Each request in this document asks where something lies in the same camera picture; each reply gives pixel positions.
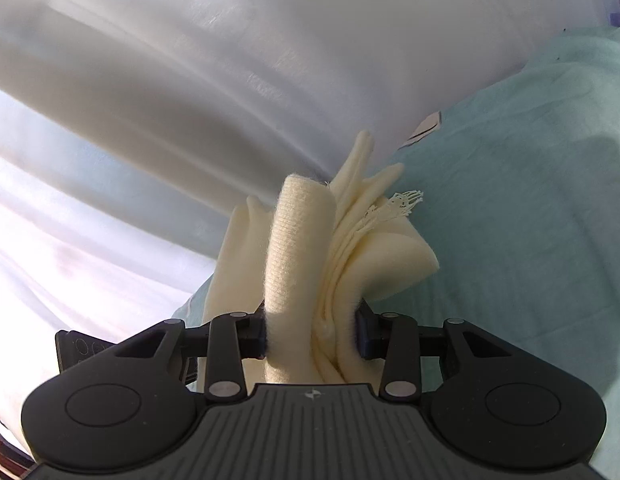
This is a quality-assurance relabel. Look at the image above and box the teal patterned bed sheet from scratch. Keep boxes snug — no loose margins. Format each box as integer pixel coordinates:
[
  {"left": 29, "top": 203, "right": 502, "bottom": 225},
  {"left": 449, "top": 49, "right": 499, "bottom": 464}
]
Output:
[{"left": 172, "top": 22, "right": 620, "bottom": 480}]

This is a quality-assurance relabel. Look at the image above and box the white sheer curtain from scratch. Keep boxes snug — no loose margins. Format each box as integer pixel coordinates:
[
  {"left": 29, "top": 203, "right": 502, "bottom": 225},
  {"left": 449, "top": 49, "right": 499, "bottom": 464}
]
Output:
[{"left": 0, "top": 0, "right": 617, "bottom": 436}]

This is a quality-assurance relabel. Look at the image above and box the cream knit garment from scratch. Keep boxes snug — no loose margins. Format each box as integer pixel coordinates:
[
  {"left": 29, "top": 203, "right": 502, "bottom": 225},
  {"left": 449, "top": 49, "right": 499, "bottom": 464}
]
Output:
[{"left": 201, "top": 132, "right": 439, "bottom": 388}]

